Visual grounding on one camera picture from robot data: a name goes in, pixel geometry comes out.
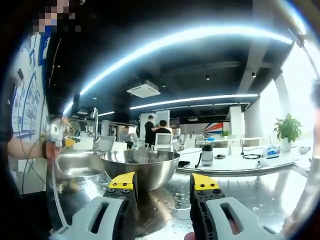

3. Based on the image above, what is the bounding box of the stainless steel sink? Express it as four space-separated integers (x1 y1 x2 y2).
55 149 107 181

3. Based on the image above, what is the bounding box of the stainless steel bowl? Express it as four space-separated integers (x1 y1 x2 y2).
100 149 181 193

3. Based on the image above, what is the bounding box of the white mesh office chair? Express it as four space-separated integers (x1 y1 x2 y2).
150 132 174 151

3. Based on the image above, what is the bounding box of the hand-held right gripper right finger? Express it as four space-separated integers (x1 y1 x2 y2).
189 173 286 240

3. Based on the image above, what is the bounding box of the long curved ceiling light strip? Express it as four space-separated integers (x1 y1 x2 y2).
62 25 294 115

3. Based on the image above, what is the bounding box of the blue and white box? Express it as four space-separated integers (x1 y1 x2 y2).
262 147 281 159

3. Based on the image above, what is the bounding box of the short ceiling light strip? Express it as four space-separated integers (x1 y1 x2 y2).
129 93 259 111

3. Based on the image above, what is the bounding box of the blue and white wall poster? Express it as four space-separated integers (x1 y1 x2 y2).
11 32 49 140

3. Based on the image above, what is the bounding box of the dark water bottle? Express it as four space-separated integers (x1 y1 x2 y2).
194 144 214 168

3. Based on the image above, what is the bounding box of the thin grey cable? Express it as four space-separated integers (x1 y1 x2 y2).
20 134 51 196

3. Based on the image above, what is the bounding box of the coiled black cable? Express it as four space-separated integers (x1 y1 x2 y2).
239 139 263 160

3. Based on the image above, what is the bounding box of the chrome curved faucet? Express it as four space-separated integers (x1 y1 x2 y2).
90 107 102 156

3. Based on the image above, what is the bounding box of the large potted green plant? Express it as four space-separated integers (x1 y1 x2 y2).
272 113 304 153

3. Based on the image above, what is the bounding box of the person's left hand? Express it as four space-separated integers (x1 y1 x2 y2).
45 141 62 161

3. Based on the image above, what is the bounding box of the ceiling air conditioner unit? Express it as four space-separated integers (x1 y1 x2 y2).
125 79 162 99

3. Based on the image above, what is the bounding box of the clear plastic hose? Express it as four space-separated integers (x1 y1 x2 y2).
45 147 70 229

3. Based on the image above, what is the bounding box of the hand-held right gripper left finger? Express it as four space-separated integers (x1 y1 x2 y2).
48 171 139 240

